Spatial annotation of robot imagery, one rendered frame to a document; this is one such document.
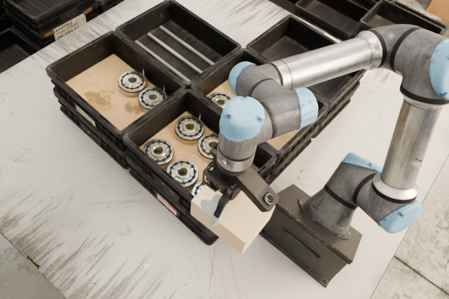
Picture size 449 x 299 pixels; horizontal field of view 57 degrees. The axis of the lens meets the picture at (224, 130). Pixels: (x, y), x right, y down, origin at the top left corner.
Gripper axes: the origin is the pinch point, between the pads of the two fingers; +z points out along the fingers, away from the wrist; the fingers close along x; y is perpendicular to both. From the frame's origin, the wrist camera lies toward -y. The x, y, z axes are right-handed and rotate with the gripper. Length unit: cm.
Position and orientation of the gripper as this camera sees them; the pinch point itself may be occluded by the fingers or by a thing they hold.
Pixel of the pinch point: (232, 207)
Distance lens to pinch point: 100.8
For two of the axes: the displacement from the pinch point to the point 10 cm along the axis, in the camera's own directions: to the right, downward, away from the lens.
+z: -0.8, 5.9, 8.0
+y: -7.8, -5.4, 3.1
